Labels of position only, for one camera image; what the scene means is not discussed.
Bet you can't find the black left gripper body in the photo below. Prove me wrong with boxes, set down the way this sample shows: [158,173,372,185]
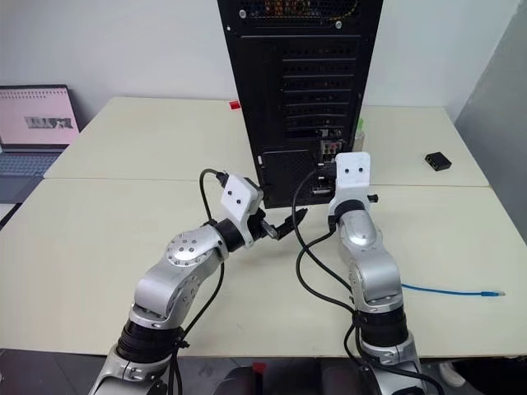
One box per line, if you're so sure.
[245,206,279,244]

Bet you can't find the black computer tower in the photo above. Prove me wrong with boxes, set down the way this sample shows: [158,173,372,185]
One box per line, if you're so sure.
[217,0,386,210]

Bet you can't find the clear green-capped small bottle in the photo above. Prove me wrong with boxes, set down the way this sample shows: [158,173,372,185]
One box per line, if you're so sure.
[354,118,368,151]

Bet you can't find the small black adapter box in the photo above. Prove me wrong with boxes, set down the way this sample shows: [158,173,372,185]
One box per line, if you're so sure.
[424,151,454,172]

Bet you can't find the dark rounded shape with red tab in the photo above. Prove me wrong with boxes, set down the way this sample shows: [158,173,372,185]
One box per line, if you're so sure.
[217,360,374,395]

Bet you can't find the white shoe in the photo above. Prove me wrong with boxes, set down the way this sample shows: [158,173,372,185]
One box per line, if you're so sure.
[437,358,469,388]

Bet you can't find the open laptop with pink screen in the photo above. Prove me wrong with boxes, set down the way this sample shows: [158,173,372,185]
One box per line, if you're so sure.
[0,84,82,205]

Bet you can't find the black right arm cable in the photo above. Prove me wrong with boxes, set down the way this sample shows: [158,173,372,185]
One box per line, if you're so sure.
[291,165,445,395]

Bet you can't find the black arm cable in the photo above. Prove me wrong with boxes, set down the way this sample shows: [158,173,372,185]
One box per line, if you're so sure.
[291,165,445,395]
[163,167,230,395]

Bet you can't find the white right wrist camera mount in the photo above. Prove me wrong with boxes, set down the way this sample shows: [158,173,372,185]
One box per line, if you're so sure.
[329,151,372,216]

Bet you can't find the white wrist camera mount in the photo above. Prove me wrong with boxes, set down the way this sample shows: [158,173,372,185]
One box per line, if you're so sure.
[329,151,372,216]
[219,173,265,249]

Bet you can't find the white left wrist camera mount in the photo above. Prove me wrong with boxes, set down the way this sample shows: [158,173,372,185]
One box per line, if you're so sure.
[219,173,265,249]

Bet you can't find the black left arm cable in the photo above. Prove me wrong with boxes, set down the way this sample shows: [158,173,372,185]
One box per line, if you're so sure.
[163,167,230,395]

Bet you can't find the blue ethernet cable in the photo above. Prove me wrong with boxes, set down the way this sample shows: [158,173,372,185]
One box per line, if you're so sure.
[400,282,506,299]

